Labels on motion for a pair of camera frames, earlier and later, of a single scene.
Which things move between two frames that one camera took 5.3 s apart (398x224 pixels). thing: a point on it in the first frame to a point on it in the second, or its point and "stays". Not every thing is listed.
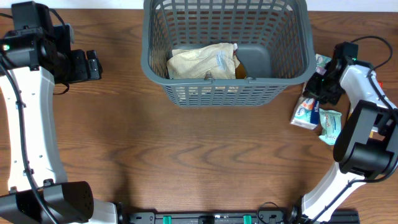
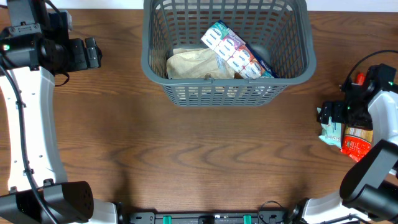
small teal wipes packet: x=331 y=123 stays
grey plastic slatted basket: x=273 y=39 stays
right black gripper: x=312 y=91 to x=337 y=115
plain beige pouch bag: x=215 y=61 stays
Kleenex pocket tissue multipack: x=306 y=111 to x=246 y=62
